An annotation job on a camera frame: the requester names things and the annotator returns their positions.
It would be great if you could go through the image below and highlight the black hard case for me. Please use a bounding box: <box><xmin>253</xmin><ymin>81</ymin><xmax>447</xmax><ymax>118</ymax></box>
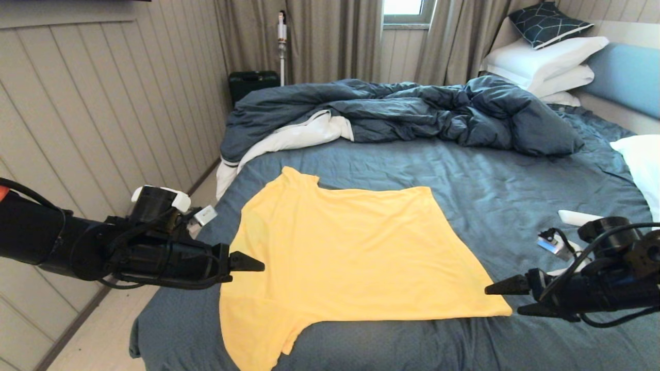
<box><xmin>229</xmin><ymin>71</ymin><xmax>280</xmax><ymax>108</ymax></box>

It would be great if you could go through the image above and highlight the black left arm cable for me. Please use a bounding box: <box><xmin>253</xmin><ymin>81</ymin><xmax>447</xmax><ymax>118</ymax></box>
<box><xmin>0</xmin><ymin>178</ymin><xmax>233</xmax><ymax>290</ymax></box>

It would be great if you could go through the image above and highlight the white pillow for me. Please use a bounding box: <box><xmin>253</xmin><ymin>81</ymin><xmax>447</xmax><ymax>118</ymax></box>
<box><xmin>529</xmin><ymin>64</ymin><xmax>595</xmax><ymax>98</ymax></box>
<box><xmin>540</xmin><ymin>91</ymin><xmax>581</xmax><ymax>107</ymax></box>
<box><xmin>610</xmin><ymin>135</ymin><xmax>660</xmax><ymax>223</ymax></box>
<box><xmin>480</xmin><ymin>36</ymin><xmax>609</xmax><ymax>91</ymax></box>

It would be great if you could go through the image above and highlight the beige bed headboard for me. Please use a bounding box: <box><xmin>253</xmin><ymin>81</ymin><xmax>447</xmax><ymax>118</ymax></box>
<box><xmin>490</xmin><ymin>18</ymin><xmax>660</xmax><ymax>134</ymax></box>

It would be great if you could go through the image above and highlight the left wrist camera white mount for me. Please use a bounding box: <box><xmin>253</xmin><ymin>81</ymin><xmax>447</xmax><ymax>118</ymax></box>
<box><xmin>131</xmin><ymin>185</ymin><xmax>218</xmax><ymax>227</ymax></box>

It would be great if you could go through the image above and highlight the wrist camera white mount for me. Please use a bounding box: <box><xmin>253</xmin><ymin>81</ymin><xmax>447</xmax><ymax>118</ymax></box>
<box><xmin>131</xmin><ymin>185</ymin><xmax>218</xmax><ymax>227</ymax></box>
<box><xmin>536</xmin><ymin>228</ymin><xmax>591</xmax><ymax>276</ymax></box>

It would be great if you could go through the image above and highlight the blue headboard cushion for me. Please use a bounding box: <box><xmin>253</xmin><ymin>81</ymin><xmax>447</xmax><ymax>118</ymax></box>
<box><xmin>585</xmin><ymin>42</ymin><xmax>660</xmax><ymax>120</ymax></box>

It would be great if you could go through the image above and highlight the dark blue duvet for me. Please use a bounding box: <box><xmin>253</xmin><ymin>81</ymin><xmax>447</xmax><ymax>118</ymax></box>
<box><xmin>220</xmin><ymin>75</ymin><xmax>585</xmax><ymax>164</ymax></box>

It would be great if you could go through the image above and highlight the dark patterned cushion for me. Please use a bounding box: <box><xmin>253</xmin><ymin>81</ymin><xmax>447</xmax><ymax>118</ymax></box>
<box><xmin>508</xmin><ymin>2</ymin><xmax>595</xmax><ymax>50</ymax></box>

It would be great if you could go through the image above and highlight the flat white remote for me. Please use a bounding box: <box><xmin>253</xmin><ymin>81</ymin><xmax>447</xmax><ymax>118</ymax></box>
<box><xmin>558</xmin><ymin>210</ymin><xmax>604</xmax><ymax>227</ymax></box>

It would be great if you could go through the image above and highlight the white quilt with dark stripe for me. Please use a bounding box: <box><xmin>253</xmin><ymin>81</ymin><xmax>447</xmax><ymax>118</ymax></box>
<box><xmin>216</xmin><ymin>109</ymin><xmax>354</xmax><ymax>200</ymax></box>

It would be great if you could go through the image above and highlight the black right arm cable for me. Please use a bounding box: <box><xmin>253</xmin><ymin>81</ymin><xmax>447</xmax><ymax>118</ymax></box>
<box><xmin>536</xmin><ymin>222</ymin><xmax>660</xmax><ymax>329</ymax></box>

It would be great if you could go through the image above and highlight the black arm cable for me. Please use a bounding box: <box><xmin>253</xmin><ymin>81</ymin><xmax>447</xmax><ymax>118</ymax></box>
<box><xmin>0</xmin><ymin>178</ymin><xmax>233</xmax><ymax>290</ymax></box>
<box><xmin>536</xmin><ymin>222</ymin><xmax>660</xmax><ymax>329</ymax></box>

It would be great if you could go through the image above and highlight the grey-beige curtain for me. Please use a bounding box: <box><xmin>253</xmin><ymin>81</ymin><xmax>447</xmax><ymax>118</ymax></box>
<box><xmin>414</xmin><ymin>0</ymin><xmax>545</xmax><ymax>87</ymax></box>
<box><xmin>214</xmin><ymin>0</ymin><xmax>383</xmax><ymax>86</ymax></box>

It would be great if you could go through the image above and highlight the yellow t-shirt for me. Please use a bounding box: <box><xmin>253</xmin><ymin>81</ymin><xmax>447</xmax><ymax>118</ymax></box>
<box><xmin>219</xmin><ymin>166</ymin><xmax>513</xmax><ymax>371</ymax></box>

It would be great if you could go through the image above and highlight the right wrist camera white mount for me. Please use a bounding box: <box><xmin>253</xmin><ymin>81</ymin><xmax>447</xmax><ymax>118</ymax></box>
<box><xmin>536</xmin><ymin>228</ymin><xmax>591</xmax><ymax>276</ymax></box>

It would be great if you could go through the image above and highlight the window with grey frame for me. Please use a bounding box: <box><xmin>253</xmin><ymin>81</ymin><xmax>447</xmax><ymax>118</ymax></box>
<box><xmin>383</xmin><ymin>0</ymin><xmax>436</xmax><ymax>25</ymax></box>

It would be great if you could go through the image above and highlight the white stick vacuum cleaner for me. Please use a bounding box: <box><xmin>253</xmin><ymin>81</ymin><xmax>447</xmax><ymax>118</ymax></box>
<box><xmin>277</xmin><ymin>10</ymin><xmax>288</xmax><ymax>87</ymax></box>

